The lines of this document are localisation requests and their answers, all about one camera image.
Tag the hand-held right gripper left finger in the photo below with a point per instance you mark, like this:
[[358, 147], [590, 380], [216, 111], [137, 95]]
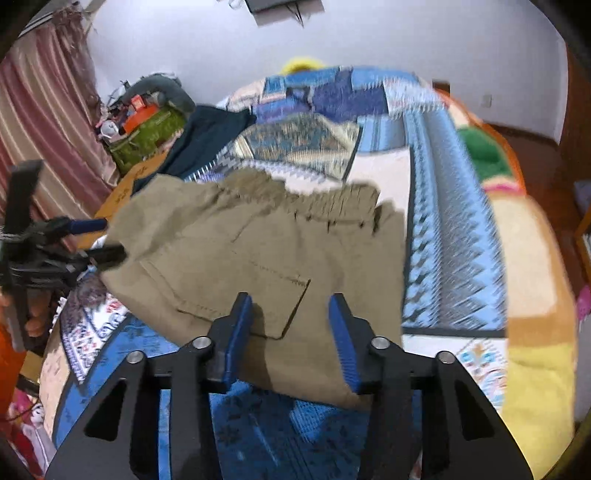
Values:
[[238, 341]]

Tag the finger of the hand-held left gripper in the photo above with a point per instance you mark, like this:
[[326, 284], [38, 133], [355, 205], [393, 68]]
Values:
[[108, 256], [87, 226]]

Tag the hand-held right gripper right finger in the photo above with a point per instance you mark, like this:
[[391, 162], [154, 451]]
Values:
[[344, 346]]

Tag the khaki pants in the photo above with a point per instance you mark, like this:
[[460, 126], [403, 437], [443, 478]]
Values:
[[258, 240]]

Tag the person's left hand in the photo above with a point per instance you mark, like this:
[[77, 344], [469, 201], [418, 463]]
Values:
[[37, 318]]

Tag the bamboo lap table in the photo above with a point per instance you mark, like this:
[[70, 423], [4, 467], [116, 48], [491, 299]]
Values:
[[127, 184]]

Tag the green patterned bag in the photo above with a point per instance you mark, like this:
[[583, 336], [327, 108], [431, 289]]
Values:
[[147, 138]]

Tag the striped pink curtain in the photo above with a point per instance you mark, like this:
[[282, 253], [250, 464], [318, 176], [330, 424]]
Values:
[[41, 115]]

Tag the red box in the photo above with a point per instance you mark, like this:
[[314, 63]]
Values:
[[141, 113]]

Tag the blue patchwork blanket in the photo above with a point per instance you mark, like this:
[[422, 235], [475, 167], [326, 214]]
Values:
[[429, 240]]

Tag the dark navy garment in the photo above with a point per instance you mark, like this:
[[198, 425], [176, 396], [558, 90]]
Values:
[[207, 134]]

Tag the grey plush cushion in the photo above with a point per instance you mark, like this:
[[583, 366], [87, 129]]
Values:
[[168, 90]]

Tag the pile of papers and cloths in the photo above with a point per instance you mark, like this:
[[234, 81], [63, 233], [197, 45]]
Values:
[[30, 429]]

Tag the yellow green plush blanket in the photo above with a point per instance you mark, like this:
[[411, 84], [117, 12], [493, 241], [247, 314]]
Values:
[[535, 323]]

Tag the yellow curved foam bar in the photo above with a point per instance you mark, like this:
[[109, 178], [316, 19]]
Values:
[[302, 63]]

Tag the white wall socket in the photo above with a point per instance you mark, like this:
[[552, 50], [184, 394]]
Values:
[[485, 100]]

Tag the small black wall monitor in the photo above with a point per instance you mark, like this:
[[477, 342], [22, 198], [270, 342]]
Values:
[[284, 4]]

